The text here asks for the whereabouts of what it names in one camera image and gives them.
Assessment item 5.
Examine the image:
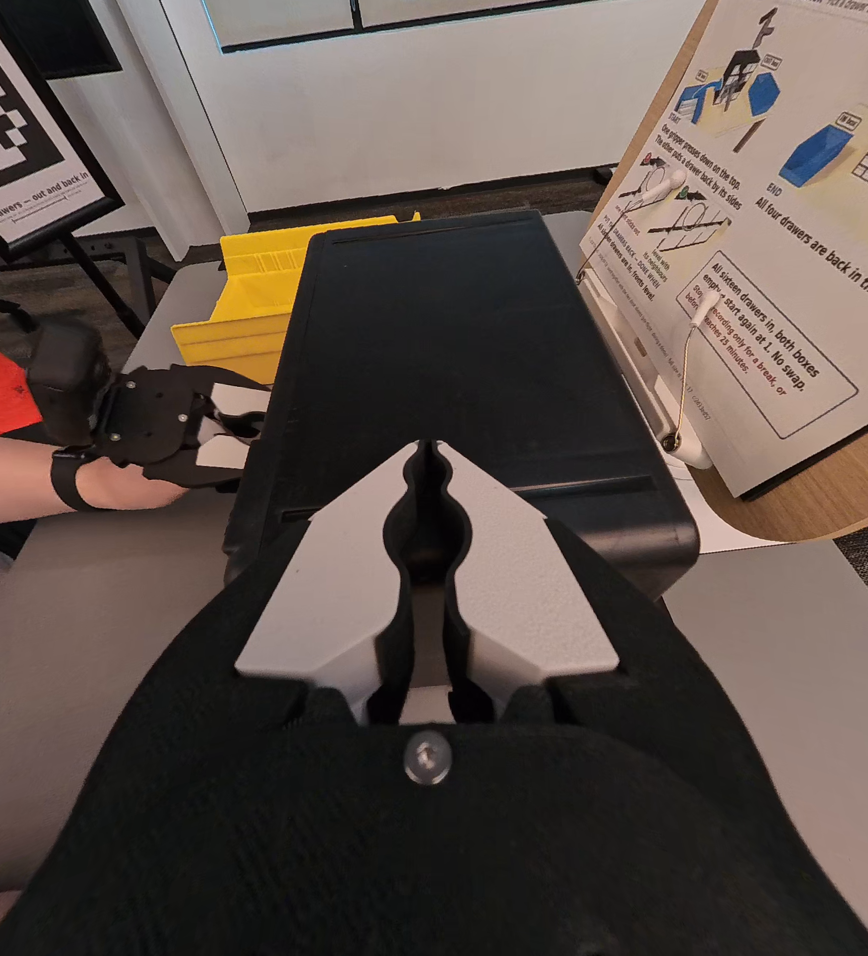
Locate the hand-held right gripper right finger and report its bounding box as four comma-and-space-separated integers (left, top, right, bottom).
437, 439, 620, 703

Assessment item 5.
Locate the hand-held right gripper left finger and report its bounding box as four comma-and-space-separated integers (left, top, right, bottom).
234, 439, 444, 721

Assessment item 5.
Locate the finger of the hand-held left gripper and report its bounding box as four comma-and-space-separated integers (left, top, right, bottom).
195, 438, 257, 472
204, 381, 273, 436

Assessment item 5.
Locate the yellow plastic bin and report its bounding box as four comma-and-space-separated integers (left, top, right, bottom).
171, 213, 421, 382

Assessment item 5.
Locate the black drawer cabinet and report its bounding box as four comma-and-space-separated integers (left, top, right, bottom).
223, 211, 700, 598

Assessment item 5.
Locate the person's left forearm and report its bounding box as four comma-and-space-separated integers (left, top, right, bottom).
0, 429, 61, 516

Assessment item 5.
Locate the person's left hand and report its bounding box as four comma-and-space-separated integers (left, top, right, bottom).
79, 457, 188, 512

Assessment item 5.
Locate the white poster stand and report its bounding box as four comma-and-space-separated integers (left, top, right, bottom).
578, 267, 778, 555

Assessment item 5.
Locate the instruction sheet on board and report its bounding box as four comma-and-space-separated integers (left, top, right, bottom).
582, 0, 868, 542

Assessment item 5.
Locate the black framed marker sign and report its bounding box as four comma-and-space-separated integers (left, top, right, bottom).
0, 0, 127, 262

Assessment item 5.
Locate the white tethered magnetic pin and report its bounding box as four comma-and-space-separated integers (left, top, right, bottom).
659, 293, 724, 453
576, 170, 689, 285

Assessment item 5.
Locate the printed instruction sheet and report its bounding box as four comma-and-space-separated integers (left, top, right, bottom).
582, 0, 868, 500

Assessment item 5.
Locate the wall whiteboard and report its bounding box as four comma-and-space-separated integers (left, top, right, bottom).
202, 0, 707, 55

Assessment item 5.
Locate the black wall panel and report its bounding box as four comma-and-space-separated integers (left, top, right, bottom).
0, 0, 123, 79

